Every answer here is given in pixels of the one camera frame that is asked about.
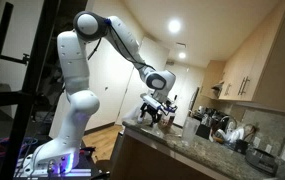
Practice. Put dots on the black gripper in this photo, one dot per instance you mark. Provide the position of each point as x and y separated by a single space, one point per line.
152 107

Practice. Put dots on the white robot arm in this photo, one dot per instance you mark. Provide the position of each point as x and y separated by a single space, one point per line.
61 154

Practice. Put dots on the robot base platform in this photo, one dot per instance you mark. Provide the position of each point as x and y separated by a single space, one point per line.
78 166

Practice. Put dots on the jar with blue lid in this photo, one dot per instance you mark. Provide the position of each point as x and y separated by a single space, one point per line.
167 119

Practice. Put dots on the white paper towel roll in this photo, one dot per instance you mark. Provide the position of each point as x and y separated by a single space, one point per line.
134 114

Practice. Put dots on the clear plastic pitcher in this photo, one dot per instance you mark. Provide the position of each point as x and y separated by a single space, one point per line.
189 129

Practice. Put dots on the black knife block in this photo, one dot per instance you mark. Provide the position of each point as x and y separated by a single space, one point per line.
203 131

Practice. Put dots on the kitchen sink faucet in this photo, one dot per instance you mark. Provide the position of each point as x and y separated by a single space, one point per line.
229 123

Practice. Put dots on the upper wooden cabinets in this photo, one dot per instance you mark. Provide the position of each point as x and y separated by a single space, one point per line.
255 74

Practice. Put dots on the black toaster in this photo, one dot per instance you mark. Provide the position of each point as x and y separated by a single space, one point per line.
261 161

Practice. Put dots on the black tripod stand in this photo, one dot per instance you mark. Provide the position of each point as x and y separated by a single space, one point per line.
25 97

